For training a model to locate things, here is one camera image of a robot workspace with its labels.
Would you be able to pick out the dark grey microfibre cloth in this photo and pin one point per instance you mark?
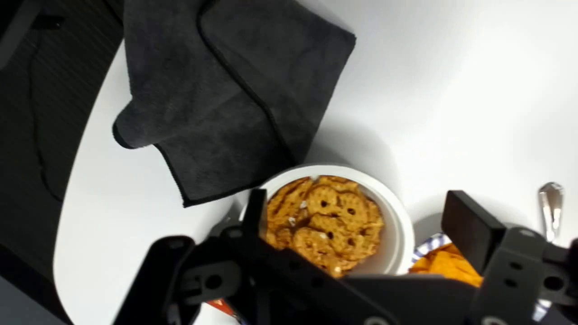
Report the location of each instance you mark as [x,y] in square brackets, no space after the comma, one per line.
[228,91]

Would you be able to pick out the silver metal spoon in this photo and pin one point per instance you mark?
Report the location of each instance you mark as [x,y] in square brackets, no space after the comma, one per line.
[551,205]

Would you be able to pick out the white round bowl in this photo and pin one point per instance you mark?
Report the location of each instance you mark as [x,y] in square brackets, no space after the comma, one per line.
[398,236]

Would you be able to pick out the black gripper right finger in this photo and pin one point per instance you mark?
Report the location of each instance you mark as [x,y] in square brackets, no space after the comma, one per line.
[517,272]

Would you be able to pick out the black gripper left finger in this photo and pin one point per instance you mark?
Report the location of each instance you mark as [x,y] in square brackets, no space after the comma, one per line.
[181,277]

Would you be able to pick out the brown pretzel crisps pile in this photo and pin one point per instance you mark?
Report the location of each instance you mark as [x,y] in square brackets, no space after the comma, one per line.
[325,223]

